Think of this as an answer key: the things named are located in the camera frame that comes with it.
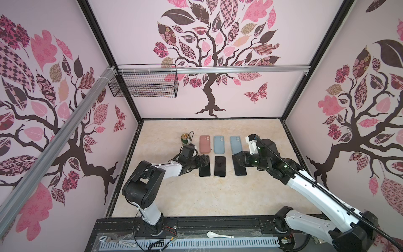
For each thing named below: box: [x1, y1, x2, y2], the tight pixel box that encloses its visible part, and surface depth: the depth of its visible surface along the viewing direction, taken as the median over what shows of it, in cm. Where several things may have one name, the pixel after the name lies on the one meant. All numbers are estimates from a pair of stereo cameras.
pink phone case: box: [199, 134, 211, 154], surface depth 109 cm
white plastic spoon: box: [206, 231, 235, 239], surface depth 72 cm
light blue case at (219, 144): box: [213, 135, 226, 154], surface depth 108 cm
